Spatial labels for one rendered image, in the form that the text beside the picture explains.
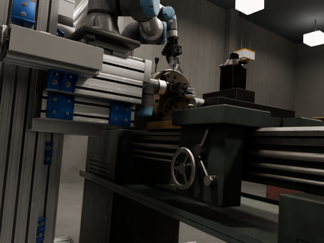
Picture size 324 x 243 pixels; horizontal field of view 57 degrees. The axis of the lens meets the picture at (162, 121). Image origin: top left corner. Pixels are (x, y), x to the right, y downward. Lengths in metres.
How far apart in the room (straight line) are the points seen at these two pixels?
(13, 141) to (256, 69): 8.50
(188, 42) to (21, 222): 6.58
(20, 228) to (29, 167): 0.22
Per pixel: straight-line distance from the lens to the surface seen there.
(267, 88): 9.61
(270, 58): 9.92
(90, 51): 0.95
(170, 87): 1.49
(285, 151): 0.98
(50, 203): 1.30
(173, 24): 2.04
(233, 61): 1.24
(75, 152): 5.67
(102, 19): 1.15
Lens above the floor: 0.78
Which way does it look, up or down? 5 degrees up
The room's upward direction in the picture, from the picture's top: 4 degrees clockwise
